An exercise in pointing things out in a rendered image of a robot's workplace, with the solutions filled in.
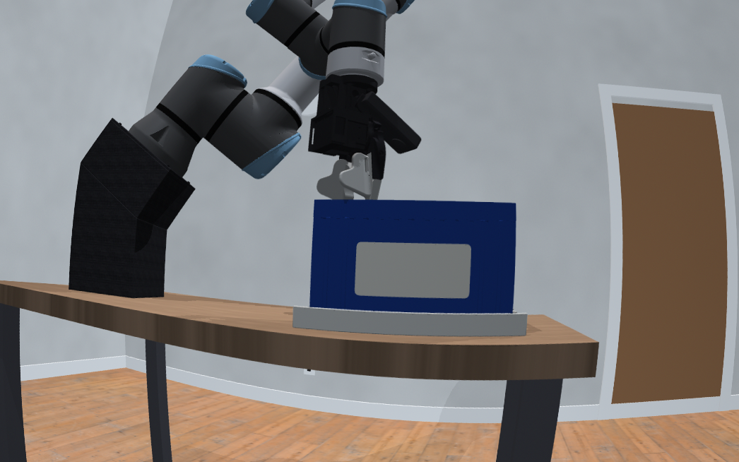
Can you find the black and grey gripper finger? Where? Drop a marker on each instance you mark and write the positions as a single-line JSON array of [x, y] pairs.
[[330, 186], [367, 171]]

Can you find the grey flat bar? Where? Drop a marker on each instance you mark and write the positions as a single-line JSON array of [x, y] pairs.
[[409, 323]]

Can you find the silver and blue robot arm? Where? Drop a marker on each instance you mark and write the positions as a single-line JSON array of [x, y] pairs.
[[256, 131]]

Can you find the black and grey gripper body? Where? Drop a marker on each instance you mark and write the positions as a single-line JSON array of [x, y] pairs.
[[336, 129]]

